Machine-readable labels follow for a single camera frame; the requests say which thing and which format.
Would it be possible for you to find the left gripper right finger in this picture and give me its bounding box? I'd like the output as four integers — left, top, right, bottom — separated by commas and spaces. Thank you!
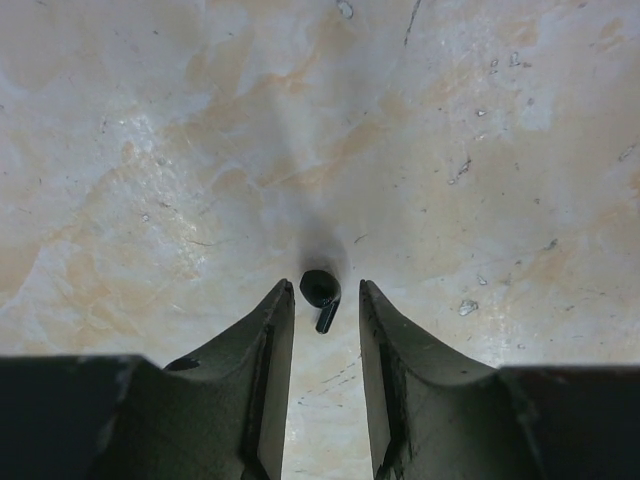
359, 280, 639, 479

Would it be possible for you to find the black earbud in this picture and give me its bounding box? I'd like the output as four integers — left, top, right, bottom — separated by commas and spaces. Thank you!
299, 269, 342, 334

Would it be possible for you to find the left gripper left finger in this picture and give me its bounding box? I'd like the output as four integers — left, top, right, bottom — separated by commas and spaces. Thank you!
1, 280, 295, 479

